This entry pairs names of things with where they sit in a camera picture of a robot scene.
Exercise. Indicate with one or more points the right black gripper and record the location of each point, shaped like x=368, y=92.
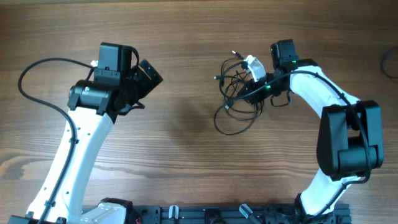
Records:
x=254, y=96

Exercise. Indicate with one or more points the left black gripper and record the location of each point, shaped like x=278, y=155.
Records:
x=147, y=86

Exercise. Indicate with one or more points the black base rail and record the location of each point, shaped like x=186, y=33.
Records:
x=278, y=214

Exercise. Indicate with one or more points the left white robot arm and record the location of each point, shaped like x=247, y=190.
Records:
x=114, y=86

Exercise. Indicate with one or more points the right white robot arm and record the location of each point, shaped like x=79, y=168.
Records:
x=350, y=140

